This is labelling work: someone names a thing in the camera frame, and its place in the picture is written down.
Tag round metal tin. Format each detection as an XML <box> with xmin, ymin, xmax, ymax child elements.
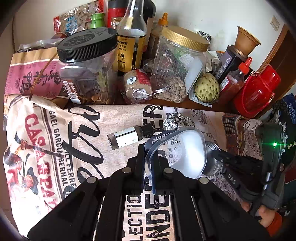
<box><xmin>202</xmin><ymin>141</ymin><xmax>222</xmax><ymax>176</ymax></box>

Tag clear plastic container lid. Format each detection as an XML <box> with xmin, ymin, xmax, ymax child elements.
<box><xmin>144</xmin><ymin>126</ymin><xmax>207</xmax><ymax>194</ymax></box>

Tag person's right hand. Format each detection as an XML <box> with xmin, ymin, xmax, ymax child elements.
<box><xmin>241</xmin><ymin>201</ymin><xmax>278</xmax><ymax>229</ymax></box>

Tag small white-label vial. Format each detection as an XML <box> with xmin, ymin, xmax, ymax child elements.
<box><xmin>107</xmin><ymin>123</ymin><xmax>154</xmax><ymax>150</ymax></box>

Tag crumpled silver foil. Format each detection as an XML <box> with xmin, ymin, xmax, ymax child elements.
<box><xmin>164</xmin><ymin>111</ymin><xmax>195</xmax><ymax>131</ymax></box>

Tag red chili sauce bottle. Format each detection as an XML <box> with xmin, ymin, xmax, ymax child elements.
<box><xmin>218</xmin><ymin>57</ymin><xmax>252</xmax><ymax>105</ymax></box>

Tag red thermos jug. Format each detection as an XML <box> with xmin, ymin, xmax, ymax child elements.
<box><xmin>233</xmin><ymin>64</ymin><xmax>281</xmax><ymax>118</ymax></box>

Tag custard apple fruit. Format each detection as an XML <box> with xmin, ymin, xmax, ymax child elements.
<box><xmin>194</xmin><ymin>73</ymin><xmax>220</xmax><ymax>103</ymax></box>

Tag small red-white jar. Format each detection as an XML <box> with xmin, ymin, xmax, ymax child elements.
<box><xmin>123</xmin><ymin>68</ymin><xmax>152</xmax><ymax>104</ymax></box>

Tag printed retro tablecloth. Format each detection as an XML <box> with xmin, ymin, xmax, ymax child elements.
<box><xmin>4</xmin><ymin>95</ymin><xmax>270</xmax><ymax>240</ymax></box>

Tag dark soy sauce bottle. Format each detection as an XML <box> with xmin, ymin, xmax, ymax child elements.
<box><xmin>213</xmin><ymin>45</ymin><xmax>248</xmax><ymax>84</ymax></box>

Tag gold-lid clear plastic jar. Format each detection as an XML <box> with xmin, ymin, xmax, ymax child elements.
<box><xmin>150</xmin><ymin>26</ymin><xmax>209</xmax><ymax>103</ymax></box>

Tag black-lid clear plastic jar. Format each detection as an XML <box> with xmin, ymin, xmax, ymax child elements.
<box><xmin>57</xmin><ymin>27</ymin><xmax>118</xmax><ymax>105</ymax></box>

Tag brown clay cup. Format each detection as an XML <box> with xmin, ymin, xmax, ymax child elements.
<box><xmin>234</xmin><ymin>26</ymin><xmax>261</xmax><ymax>56</ymax></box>

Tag yellow-label sauce bottle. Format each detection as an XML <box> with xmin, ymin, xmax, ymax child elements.
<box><xmin>116</xmin><ymin>0</ymin><xmax>147</xmax><ymax>76</ymax></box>

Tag pink paper duck bag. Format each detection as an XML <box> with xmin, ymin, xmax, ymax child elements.
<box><xmin>4</xmin><ymin>47</ymin><xmax>63</xmax><ymax>99</ymax></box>

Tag orange-cap squeeze bottle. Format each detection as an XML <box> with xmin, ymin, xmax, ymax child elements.
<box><xmin>147</xmin><ymin>13</ymin><xmax>169</xmax><ymax>58</ymax></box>

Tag green bottle cap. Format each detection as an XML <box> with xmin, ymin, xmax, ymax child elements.
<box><xmin>89</xmin><ymin>13</ymin><xmax>105</xmax><ymax>29</ymax></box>

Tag peanut snack bag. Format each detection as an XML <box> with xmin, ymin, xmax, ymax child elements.
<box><xmin>53</xmin><ymin>1</ymin><xmax>104</xmax><ymax>36</ymax></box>

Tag red-capped wine bottle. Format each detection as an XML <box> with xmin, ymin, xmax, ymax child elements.
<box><xmin>143</xmin><ymin>0</ymin><xmax>156</xmax><ymax>23</ymax></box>

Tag red black can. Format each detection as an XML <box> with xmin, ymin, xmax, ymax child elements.
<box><xmin>107</xmin><ymin>0</ymin><xmax>128</xmax><ymax>29</ymax></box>

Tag wall light switch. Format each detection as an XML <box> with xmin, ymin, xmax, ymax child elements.
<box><xmin>270</xmin><ymin>16</ymin><xmax>280</xmax><ymax>32</ymax></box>

